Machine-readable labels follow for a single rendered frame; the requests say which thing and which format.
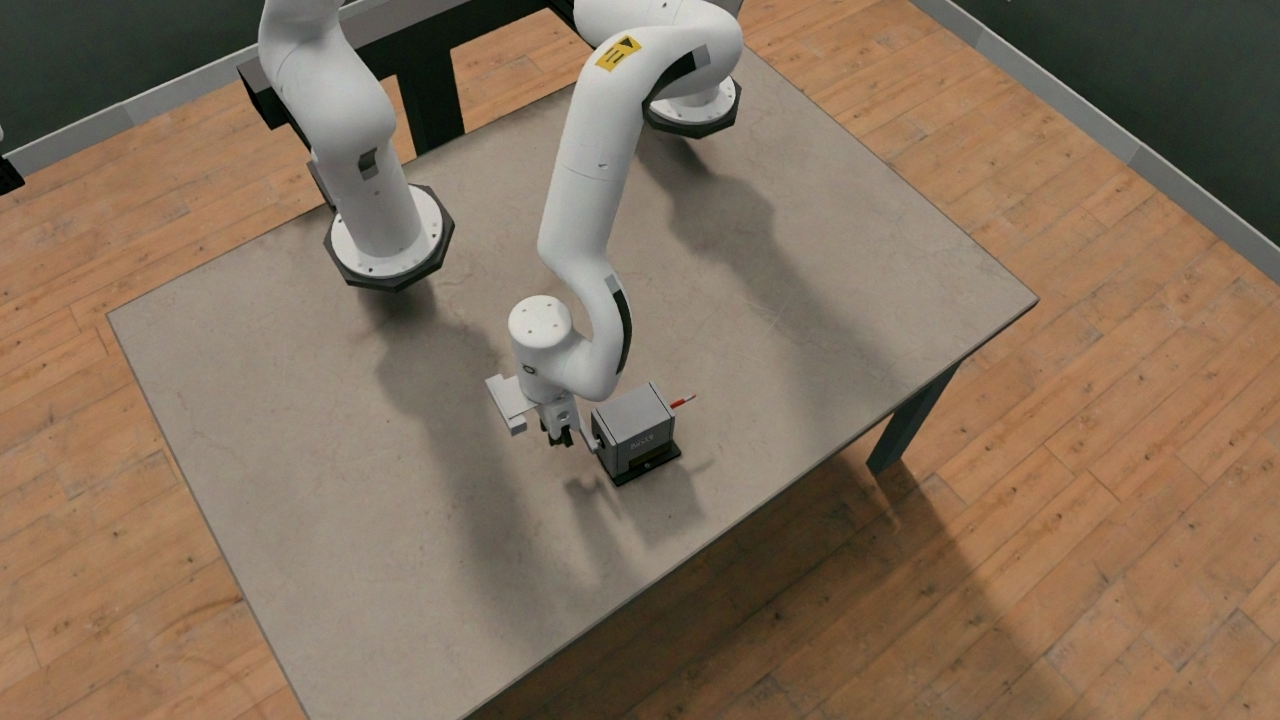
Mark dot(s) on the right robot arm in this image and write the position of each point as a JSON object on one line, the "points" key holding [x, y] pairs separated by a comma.
{"points": [[348, 119]]}

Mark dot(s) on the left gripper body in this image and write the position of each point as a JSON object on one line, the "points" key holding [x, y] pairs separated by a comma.
{"points": [[558, 413]]}

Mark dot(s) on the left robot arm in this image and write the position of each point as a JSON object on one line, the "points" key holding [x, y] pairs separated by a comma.
{"points": [[651, 61]]}

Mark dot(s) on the grey pencil sharpener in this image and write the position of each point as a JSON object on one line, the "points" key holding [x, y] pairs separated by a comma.
{"points": [[633, 433]]}

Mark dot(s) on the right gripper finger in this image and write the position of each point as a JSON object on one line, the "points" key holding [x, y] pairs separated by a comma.
{"points": [[10, 179]]}

